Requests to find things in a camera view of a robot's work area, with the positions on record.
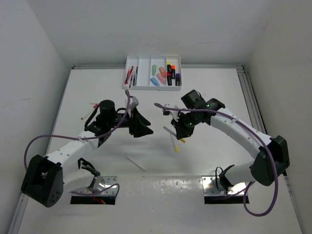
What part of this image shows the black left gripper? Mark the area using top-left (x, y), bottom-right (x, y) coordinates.
top-left (107, 106), bottom-right (153, 137)

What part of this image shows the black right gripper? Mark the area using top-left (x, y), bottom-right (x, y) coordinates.
top-left (171, 110), bottom-right (199, 138)

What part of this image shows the white marker pen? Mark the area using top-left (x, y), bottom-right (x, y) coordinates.
top-left (126, 156), bottom-right (146, 172)

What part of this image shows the dark red gel pen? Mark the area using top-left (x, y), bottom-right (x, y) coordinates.
top-left (129, 75), bottom-right (133, 89)

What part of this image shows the blue eraser case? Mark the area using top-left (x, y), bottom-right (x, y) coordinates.
top-left (150, 77), bottom-right (160, 86)

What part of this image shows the red tip white pen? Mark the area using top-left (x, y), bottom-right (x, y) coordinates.
top-left (80, 105), bottom-right (98, 120)

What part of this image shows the purple cap black highlighter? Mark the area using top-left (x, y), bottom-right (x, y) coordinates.
top-left (175, 73), bottom-right (181, 86)

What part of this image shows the pink cap black highlighter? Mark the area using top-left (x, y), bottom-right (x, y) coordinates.
top-left (167, 72), bottom-right (172, 86)

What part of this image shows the orange cap highlighter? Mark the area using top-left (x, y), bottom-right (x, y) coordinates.
top-left (171, 65), bottom-right (176, 78)

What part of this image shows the red ballpoint pen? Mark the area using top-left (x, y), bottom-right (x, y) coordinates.
top-left (127, 66), bottom-right (134, 82)

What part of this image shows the orange eraser case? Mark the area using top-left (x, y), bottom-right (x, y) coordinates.
top-left (159, 67), bottom-right (166, 78)

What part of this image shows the yellow cap black highlighter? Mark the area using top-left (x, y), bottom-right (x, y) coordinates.
top-left (167, 62), bottom-right (172, 73)

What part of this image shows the green eraser case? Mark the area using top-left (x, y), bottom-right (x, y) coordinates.
top-left (152, 64), bottom-right (157, 76)

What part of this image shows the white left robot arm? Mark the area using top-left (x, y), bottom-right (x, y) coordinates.
top-left (21, 96), bottom-right (153, 208)

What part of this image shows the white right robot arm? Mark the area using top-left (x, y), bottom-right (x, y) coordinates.
top-left (163, 90), bottom-right (290, 190)

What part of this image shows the white divided organizer tray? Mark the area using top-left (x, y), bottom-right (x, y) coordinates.
top-left (122, 55), bottom-right (182, 91)

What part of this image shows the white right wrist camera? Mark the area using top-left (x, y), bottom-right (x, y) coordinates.
top-left (162, 103), bottom-right (179, 122)

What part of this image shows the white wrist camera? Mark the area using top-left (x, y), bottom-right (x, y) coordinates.
top-left (129, 96), bottom-right (139, 110)
top-left (162, 103), bottom-right (179, 122)

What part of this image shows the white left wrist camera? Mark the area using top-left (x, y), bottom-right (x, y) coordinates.
top-left (129, 96), bottom-right (139, 110)

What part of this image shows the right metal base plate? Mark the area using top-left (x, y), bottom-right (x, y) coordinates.
top-left (202, 175), bottom-right (247, 197)

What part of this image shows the metal base plate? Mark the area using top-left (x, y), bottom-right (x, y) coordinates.
top-left (83, 176), bottom-right (119, 196)
top-left (202, 175), bottom-right (247, 197)

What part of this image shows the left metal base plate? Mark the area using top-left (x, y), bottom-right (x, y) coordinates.
top-left (83, 176), bottom-right (119, 196)

